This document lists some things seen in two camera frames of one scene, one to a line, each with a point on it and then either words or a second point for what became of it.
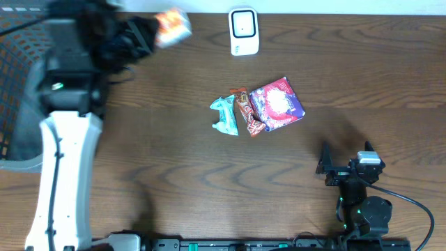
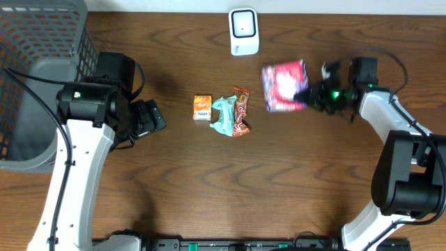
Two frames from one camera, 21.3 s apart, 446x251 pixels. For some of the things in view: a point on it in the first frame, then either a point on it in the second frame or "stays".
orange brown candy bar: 255,125 → 240,127
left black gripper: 140,35 → 150,116
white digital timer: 243,26 stays
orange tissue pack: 174,26 → 202,107
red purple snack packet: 277,104 → 281,82
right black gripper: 342,171 → 317,96
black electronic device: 346,244 stays
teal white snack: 228,122 stays
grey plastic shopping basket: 22,42 stays
